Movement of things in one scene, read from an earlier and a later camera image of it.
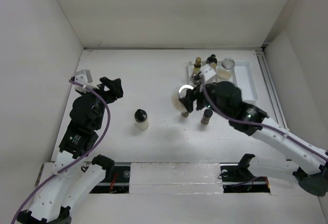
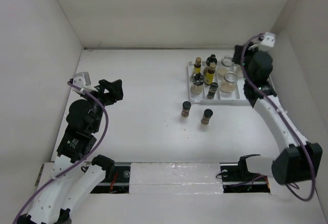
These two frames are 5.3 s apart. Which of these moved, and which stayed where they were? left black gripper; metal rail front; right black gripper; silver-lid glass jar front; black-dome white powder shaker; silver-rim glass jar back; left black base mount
Moved: silver-lid glass jar front; black-dome white powder shaker; right black gripper
Stayed: left black gripper; metal rail front; silver-rim glass jar back; left black base mount
